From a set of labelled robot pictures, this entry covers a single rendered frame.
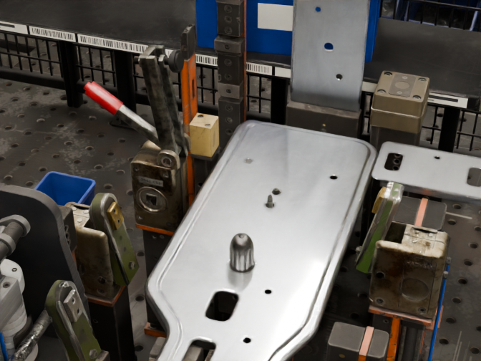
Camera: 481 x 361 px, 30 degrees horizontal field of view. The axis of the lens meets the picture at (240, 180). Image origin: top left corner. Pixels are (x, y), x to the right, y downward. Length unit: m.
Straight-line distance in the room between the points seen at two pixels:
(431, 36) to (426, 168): 0.35
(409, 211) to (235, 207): 0.25
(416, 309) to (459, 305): 0.38
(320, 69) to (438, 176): 0.26
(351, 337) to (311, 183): 0.29
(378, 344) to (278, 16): 0.63
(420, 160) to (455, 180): 0.06
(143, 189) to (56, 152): 0.64
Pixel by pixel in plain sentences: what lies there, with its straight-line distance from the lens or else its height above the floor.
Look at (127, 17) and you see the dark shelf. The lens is 1.67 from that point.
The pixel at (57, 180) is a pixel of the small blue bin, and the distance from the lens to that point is 1.70.
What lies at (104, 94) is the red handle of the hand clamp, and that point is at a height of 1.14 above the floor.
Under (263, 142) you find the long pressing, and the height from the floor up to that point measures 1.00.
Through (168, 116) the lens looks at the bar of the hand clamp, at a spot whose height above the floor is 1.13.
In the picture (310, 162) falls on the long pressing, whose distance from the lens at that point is 1.33.
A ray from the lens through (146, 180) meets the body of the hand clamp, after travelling 1.27.
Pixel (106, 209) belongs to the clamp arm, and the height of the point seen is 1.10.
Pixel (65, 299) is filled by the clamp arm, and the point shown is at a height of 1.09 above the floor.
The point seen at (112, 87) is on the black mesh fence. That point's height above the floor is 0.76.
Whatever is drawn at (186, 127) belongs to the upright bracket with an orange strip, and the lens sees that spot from 1.33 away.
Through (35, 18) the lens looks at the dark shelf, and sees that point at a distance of 1.69.
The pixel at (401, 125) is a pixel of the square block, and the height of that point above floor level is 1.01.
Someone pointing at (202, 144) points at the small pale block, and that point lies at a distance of 1.31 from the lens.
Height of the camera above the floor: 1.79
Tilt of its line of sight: 38 degrees down
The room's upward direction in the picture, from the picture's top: straight up
